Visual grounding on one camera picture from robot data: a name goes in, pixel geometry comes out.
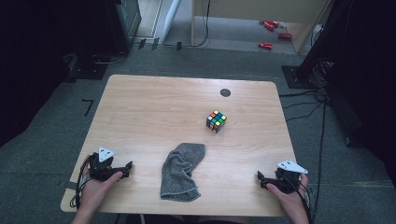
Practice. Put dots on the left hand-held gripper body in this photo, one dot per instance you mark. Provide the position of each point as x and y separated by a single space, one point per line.
101 169

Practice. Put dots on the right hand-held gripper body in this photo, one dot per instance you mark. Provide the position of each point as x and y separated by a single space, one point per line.
286 177

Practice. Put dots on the grey cloth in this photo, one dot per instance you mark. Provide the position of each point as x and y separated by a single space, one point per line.
180 174

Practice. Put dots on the multicoloured puzzle cube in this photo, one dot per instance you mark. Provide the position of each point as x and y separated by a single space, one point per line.
216 122

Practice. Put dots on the person's right hand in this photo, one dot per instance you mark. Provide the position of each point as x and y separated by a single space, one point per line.
291 199

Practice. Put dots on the person's left hand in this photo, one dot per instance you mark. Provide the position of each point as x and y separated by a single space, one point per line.
96 193

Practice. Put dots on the grey tape piece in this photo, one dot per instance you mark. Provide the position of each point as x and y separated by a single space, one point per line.
67 184

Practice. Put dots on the dark round table grommet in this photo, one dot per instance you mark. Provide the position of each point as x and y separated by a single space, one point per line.
225 92

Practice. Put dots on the black stand base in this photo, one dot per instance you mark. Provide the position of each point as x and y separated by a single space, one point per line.
295 77
88 70

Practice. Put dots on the black tape strip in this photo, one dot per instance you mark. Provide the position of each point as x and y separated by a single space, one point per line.
141 43
155 44
179 46

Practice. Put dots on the dark curtain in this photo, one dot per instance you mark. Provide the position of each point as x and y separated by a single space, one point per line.
37 62
367 77

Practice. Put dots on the red can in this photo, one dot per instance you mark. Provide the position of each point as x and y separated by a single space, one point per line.
265 45
284 35
269 26
275 23

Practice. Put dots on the black cabinet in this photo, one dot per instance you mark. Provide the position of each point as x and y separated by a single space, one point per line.
126 21

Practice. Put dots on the white panel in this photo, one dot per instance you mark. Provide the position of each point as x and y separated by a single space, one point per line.
170 18

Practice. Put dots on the light wooden furniture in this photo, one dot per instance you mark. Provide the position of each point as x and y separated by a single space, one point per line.
264 9

